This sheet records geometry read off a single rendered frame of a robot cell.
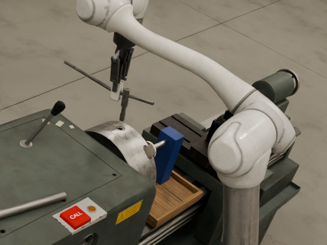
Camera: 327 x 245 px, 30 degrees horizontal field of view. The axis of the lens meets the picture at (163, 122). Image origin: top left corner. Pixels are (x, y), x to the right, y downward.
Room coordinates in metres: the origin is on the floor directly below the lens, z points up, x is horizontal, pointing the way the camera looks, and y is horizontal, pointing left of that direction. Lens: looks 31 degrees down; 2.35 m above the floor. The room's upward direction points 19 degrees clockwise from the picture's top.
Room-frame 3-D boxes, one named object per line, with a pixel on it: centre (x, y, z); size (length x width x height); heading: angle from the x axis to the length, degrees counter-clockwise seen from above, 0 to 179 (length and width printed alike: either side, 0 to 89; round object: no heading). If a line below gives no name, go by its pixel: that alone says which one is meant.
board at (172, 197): (1.95, -0.01, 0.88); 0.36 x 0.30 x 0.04; 61
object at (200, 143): (2.18, -0.23, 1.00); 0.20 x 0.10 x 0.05; 151
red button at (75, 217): (1.22, 0.14, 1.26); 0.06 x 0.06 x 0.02; 61
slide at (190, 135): (2.24, -0.19, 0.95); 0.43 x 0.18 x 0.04; 61
